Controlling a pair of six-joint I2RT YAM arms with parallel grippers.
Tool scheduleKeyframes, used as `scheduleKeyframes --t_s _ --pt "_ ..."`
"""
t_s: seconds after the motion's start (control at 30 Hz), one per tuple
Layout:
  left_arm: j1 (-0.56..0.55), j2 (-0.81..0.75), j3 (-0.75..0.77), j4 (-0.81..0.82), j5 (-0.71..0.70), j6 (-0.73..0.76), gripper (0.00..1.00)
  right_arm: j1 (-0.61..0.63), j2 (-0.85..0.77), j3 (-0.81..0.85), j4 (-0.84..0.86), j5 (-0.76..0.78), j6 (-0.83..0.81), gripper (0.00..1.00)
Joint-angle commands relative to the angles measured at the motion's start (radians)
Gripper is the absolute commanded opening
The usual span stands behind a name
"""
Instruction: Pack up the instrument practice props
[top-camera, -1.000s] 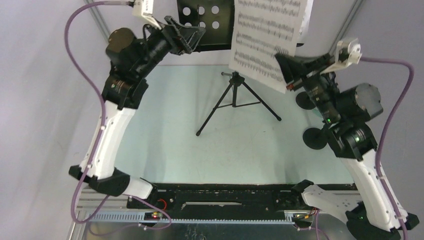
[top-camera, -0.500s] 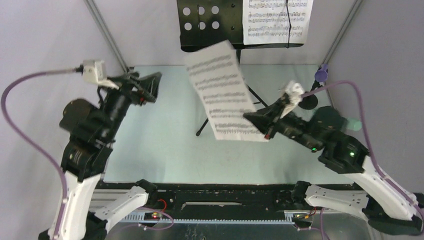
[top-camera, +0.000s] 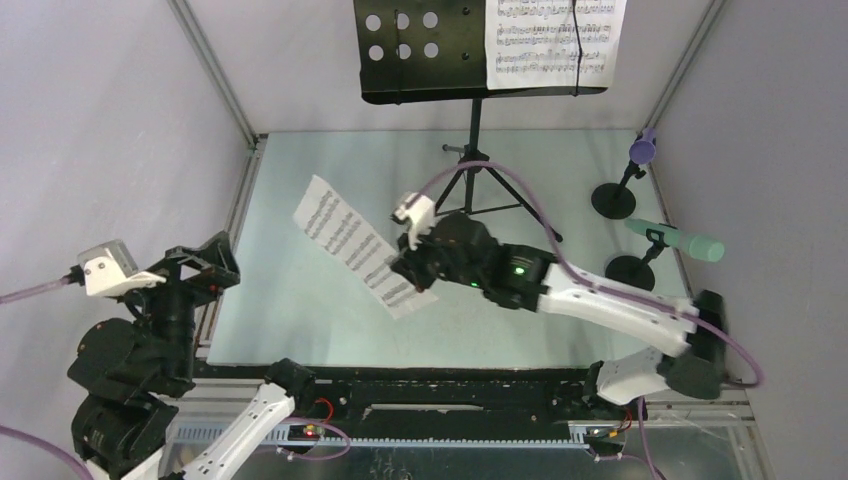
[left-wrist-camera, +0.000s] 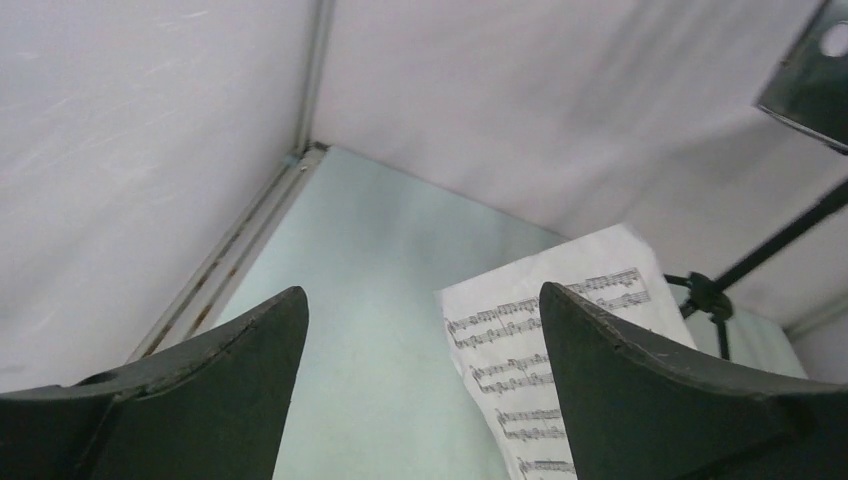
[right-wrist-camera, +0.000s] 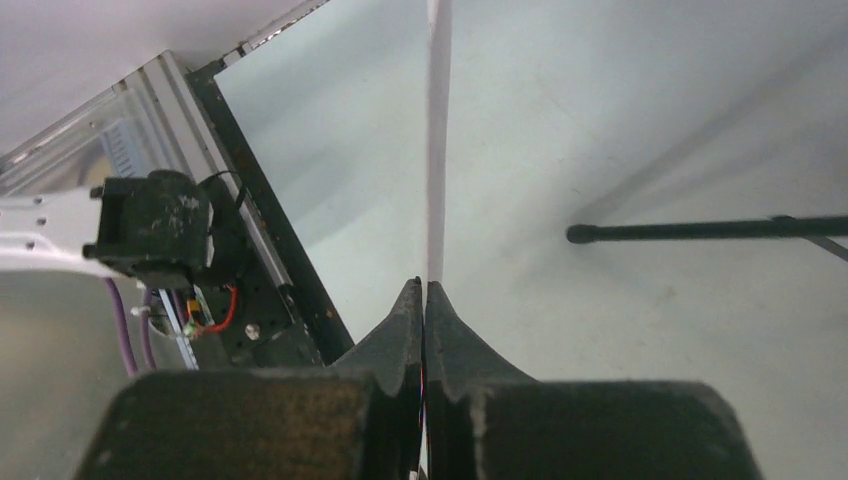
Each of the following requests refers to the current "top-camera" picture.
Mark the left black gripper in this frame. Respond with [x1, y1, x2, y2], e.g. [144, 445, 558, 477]
[121, 228, 242, 384]

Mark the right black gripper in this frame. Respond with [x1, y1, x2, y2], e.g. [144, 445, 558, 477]
[391, 220, 484, 294]

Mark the white sheet music page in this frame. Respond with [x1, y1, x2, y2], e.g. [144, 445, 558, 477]
[293, 175, 438, 319]
[484, 0, 627, 91]

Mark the black music stand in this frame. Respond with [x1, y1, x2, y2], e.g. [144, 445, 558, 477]
[352, 0, 610, 244]

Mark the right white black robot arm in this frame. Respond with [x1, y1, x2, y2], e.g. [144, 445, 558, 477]
[391, 208, 724, 418]

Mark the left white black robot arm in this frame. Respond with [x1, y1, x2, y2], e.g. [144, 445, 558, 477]
[67, 231, 240, 479]

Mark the black round microphone stand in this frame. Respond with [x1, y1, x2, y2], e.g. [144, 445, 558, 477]
[590, 161, 646, 220]
[604, 242, 666, 291]

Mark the purple toy microphone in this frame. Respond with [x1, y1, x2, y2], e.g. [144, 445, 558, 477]
[628, 127, 657, 165]

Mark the green toy microphone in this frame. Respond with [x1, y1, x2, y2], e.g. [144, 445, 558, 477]
[624, 218, 725, 263]

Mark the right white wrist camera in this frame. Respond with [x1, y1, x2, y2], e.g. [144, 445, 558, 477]
[390, 192, 436, 251]

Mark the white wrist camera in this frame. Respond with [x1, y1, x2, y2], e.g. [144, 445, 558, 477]
[390, 192, 436, 251]
[77, 239, 166, 298]

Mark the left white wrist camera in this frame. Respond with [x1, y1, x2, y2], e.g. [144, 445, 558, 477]
[77, 239, 166, 298]

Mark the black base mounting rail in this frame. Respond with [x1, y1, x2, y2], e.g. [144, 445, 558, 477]
[192, 362, 647, 458]

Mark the aluminium frame rail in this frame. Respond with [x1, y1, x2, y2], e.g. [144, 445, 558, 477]
[165, 0, 266, 359]

